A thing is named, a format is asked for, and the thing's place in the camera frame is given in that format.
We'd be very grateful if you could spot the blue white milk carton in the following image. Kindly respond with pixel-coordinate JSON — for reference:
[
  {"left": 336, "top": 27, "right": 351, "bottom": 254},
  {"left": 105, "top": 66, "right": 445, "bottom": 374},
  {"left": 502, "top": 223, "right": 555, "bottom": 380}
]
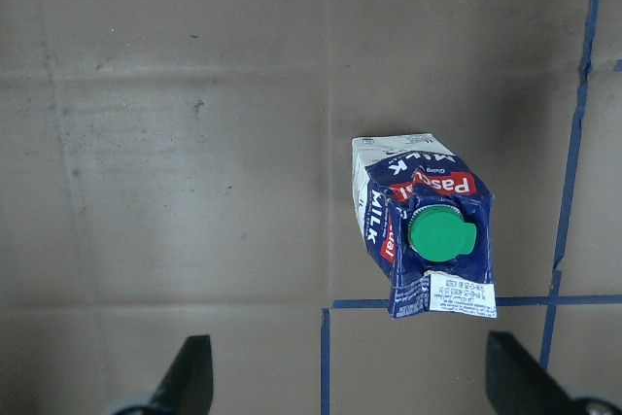
[{"left": 352, "top": 133, "right": 497, "bottom": 319}]

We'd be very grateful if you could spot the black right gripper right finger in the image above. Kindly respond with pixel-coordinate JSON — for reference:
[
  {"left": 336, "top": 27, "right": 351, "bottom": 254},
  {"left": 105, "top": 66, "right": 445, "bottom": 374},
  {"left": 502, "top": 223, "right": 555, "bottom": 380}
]
[{"left": 486, "top": 331, "right": 602, "bottom": 414}]

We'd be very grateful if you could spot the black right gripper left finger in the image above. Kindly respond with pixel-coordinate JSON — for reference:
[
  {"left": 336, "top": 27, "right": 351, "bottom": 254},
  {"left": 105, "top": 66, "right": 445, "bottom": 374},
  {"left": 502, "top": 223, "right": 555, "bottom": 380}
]
[{"left": 148, "top": 334, "right": 213, "bottom": 415}]

